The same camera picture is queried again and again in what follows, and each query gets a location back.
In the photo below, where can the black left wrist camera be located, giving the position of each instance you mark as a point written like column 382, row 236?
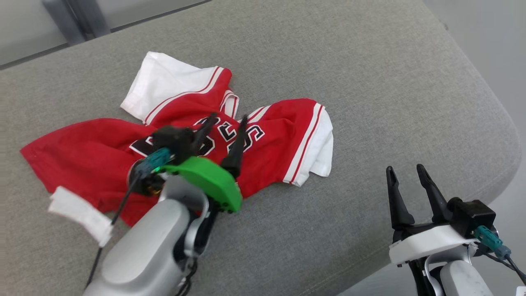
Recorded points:
column 172, row 139

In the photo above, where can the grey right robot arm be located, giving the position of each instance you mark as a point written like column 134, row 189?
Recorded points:
column 460, row 279

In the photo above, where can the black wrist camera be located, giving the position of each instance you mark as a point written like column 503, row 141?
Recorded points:
column 472, row 216
column 172, row 139

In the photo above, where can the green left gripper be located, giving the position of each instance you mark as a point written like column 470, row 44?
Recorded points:
column 209, row 181

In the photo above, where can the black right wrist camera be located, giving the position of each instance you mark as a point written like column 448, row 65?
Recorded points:
column 472, row 216

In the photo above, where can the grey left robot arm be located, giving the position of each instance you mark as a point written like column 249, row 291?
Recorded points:
column 144, row 246

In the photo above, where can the grey fabric sofa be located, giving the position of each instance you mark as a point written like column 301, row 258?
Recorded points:
column 370, row 82

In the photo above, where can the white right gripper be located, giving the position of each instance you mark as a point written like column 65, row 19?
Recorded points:
column 427, row 244

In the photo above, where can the red white basketball jersey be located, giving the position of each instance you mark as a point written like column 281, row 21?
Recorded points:
column 82, row 156
column 80, row 213

